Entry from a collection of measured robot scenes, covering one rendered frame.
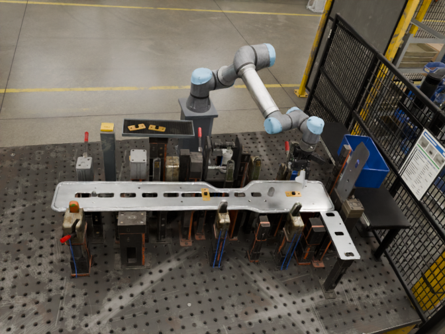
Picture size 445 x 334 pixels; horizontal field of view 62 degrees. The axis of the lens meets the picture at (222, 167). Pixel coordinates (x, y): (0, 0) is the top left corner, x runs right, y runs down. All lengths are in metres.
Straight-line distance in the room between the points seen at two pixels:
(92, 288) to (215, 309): 0.58
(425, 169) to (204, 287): 1.20
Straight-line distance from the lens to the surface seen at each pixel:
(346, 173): 2.03
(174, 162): 1.89
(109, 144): 2.01
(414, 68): 4.21
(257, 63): 1.87
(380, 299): 2.15
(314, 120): 1.69
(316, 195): 2.02
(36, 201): 2.29
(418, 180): 2.04
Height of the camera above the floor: 2.31
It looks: 40 degrees down
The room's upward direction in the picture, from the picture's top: 11 degrees clockwise
